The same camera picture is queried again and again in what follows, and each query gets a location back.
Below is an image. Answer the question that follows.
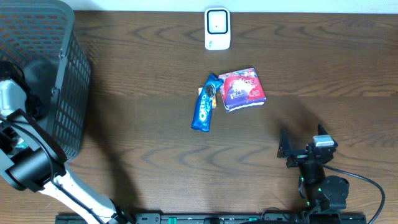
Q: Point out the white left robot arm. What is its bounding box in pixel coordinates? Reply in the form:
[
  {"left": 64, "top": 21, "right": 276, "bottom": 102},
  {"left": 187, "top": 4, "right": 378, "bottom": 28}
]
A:
[{"left": 1, "top": 60, "right": 136, "bottom": 223}]

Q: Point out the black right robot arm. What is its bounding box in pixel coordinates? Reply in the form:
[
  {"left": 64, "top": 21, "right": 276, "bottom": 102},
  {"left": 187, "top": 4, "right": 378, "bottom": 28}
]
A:
[{"left": 277, "top": 124, "right": 349, "bottom": 212}]

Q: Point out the blue Oreo cookie pack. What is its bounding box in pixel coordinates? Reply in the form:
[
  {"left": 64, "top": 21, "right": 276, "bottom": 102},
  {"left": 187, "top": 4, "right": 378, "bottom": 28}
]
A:
[{"left": 191, "top": 74, "right": 223, "bottom": 132}]

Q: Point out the white barcode scanner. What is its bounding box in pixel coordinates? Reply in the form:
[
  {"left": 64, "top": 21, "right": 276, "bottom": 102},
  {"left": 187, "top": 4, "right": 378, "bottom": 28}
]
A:
[{"left": 204, "top": 7, "right": 231, "bottom": 50}]

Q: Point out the red purple Carefree pack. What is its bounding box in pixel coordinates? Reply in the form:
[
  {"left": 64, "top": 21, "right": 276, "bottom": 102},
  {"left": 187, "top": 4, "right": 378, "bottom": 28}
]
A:
[{"left": 218, "top": 68, "right": 267, "bottom": 112}]

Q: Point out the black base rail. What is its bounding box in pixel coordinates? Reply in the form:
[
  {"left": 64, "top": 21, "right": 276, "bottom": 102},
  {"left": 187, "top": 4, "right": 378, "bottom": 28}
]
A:
[{"left": 55, "top": 212, "right": 368, "bottom": 224}]

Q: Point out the orange tissue pack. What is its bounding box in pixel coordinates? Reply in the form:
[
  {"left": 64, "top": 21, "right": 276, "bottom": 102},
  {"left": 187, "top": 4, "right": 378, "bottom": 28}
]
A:
[{"left": 198, "top": 87, "right": 217, "bottom": 109}]

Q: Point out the grey plastic mesh basket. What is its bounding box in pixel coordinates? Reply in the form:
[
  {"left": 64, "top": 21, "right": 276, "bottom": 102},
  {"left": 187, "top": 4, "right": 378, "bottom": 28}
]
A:
[{"left": 1, "top": 1, "right": 91, "bottom": 160}]

